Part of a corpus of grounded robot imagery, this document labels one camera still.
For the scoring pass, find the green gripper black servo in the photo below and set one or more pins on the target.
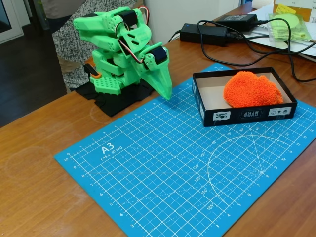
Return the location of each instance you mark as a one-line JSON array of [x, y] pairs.
[[153, 74]]

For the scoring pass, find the orange fuzzy sock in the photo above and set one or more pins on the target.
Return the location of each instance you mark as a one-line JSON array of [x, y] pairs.
[[251, 91]]

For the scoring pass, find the green 3D-printed robot arm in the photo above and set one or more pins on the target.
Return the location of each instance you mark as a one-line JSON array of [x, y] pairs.
[[98, 22]]

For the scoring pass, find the black cardboard box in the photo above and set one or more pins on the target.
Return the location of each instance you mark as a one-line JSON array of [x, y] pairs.
[[212, 91]]

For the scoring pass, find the large black power adapter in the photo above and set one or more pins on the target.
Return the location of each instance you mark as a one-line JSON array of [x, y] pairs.
[[195, 33]]

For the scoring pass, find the orange and black clamp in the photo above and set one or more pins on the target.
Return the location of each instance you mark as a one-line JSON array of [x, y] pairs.
[[92, 71]]

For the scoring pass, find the white chair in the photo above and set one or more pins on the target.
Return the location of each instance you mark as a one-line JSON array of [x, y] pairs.
[[172, 14]]

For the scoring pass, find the blue A3 cutting mat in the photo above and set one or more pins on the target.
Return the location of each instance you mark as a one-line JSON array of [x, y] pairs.
[[160, 148]]

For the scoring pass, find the person in speckled top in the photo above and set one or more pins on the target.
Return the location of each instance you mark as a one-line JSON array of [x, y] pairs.
[[71, 49]]

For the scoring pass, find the slim black power adapter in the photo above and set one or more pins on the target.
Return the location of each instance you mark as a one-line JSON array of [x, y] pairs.
[[237, 21]]

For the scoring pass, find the yellow sticky note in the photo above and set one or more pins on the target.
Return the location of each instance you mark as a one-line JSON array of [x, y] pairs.
[[286, 8]]

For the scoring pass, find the plastic bag of green parts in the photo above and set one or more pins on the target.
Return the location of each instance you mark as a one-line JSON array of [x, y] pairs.
[[296, 22]]

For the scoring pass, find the white paper sheets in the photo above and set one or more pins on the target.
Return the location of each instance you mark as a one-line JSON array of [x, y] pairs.
[[308, 49]]

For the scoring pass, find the white framed glass door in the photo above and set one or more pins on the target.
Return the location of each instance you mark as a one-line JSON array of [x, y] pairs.
[[5, 14]]

